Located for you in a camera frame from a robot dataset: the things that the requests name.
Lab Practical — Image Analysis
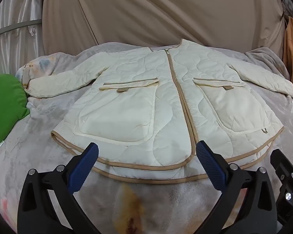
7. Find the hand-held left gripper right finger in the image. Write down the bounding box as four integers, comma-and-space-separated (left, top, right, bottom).
195, 140, 278, 234

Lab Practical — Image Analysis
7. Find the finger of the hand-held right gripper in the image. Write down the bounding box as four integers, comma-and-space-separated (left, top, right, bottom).
270, 148, 293, 226

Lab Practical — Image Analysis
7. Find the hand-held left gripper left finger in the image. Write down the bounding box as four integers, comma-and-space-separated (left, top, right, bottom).
17, 143, 100, 234

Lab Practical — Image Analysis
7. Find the cream quilted jacket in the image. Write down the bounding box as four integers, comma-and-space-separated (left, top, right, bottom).
24, 38, 293, 184

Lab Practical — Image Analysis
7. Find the floral fleece blanket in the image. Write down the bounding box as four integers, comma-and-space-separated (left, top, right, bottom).
0, 42, 293, 234

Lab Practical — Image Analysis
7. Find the green pillow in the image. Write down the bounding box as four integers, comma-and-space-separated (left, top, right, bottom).
0, 74, 30, 151

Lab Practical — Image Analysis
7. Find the white satin curtain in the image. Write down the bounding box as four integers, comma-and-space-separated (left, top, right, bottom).
0, 0, 47, 76

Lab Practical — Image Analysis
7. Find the grey curtain band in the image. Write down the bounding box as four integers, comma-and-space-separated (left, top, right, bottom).
0, 19, 42, 39

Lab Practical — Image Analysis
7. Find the beige backdrop cloth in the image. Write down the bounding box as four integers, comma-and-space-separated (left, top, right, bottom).
35, 0, 287, 61

